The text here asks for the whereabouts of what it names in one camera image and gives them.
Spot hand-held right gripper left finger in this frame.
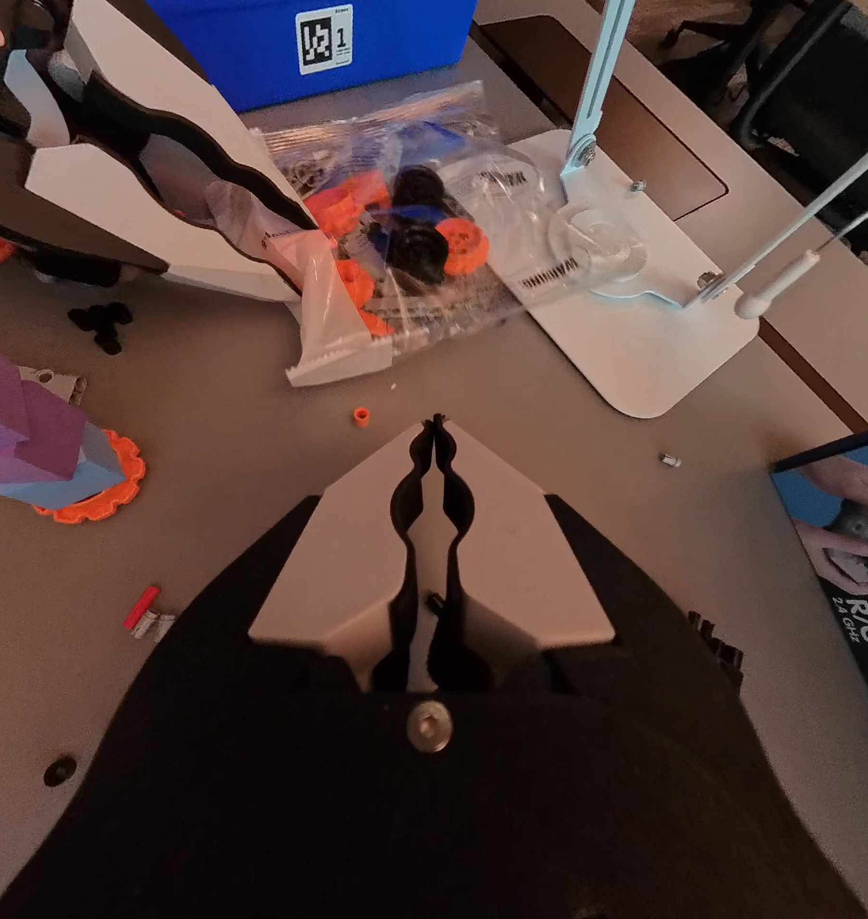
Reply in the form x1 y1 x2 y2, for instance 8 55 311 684
247 416 436 694

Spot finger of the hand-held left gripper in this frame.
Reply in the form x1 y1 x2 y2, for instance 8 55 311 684
3 50 307 304
67 0 322 238

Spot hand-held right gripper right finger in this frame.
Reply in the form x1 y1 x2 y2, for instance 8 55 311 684
428 413 616 694

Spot white label parts bag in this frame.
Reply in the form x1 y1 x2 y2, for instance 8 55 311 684
204 179 397 389

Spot blue foam cube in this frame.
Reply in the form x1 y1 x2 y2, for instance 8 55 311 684
0 425 128 505

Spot long blue plastic bin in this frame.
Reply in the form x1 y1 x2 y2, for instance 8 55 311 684
143 0 479 113

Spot black linked connectors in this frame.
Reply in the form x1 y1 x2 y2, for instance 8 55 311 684
67 302 135 358

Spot flat grey plate with holes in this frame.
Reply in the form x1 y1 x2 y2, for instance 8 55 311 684
18 366 88 406

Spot large clear warning bag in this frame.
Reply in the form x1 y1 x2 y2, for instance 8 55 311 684
251 79 575 346

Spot small red pin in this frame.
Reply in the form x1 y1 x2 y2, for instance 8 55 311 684
123 585 162 631

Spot white booklet stand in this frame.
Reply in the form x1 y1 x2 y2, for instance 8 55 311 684
507 0 868 419

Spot blue robot kit box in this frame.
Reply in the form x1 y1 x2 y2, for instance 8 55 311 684
770 422 868 722

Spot black office chair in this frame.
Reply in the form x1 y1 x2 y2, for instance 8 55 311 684
653 0 868 281

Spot brown desk cable hatch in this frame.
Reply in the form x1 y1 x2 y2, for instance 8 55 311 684
477 14 729 224

